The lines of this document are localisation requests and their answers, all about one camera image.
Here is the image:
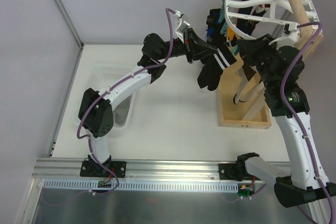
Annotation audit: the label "black sock plain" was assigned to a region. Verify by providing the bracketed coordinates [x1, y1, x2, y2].
[205, 8, 230, 52]

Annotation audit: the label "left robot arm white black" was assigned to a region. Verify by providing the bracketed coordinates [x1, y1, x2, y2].
[78, 28, 226, 178]

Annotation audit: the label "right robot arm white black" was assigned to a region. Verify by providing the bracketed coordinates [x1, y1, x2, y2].
[235, 35, 335, 208]

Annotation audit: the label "white round clip hanger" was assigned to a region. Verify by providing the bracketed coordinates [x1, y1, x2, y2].
[221, 0, 319, 40]

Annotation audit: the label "wooden hanger stand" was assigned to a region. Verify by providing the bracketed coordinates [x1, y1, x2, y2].
[216, 0, 324, 129]

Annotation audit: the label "grey sock white stripes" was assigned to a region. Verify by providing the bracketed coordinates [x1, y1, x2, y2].
[113, 97, 131, 127]

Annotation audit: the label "white plastic laundry basket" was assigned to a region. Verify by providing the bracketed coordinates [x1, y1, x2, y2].
[75, 64, 135, 137]

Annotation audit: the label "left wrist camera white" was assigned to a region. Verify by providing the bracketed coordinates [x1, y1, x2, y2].
[173, 10, 190, 42]

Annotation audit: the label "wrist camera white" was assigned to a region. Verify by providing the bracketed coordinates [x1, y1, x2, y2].
[269, 23, 300, 49]
[173, 10, 190, 42]

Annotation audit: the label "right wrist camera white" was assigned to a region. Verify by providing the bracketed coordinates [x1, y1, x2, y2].
[269, 23, 300, 49]

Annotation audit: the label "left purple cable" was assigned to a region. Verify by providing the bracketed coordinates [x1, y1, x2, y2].
[76, 7, 182, 196]

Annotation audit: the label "purple cable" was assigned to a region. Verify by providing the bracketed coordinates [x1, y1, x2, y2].
[279, 22, 334, 222]
[76, 7, 182, 196]

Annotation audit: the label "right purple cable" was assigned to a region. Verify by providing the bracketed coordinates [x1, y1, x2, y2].
[279, 22, 334, 222]

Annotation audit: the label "aluminium mounting rail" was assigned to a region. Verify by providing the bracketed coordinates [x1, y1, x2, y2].
[32, 157, 236, 182]

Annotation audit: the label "white slotted cable duct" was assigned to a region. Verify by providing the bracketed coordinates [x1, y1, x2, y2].
[43, 179, 238, 193]

